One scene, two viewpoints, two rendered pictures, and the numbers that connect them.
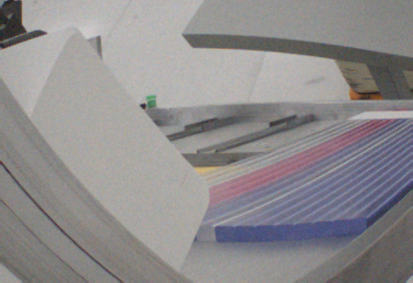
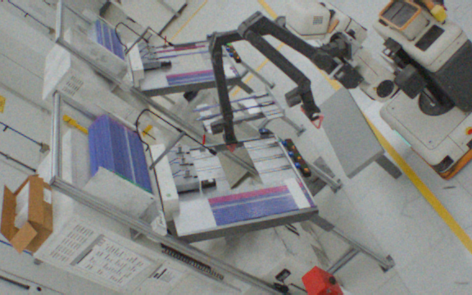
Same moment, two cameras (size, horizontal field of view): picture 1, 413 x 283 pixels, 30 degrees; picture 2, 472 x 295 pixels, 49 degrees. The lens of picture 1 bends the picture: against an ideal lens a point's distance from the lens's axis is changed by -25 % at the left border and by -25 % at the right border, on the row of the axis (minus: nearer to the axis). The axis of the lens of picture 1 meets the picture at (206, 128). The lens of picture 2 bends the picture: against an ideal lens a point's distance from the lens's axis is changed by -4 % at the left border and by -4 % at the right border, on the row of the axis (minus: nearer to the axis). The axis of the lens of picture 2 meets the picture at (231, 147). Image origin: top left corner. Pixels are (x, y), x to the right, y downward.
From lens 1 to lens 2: 2.34 m
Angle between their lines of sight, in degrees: 46
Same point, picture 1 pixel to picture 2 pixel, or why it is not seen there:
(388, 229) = (211, 230)
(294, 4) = (334, 120)
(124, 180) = (160, 232)
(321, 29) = (331, 133)
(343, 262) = (199, 232)
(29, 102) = (152, 229)
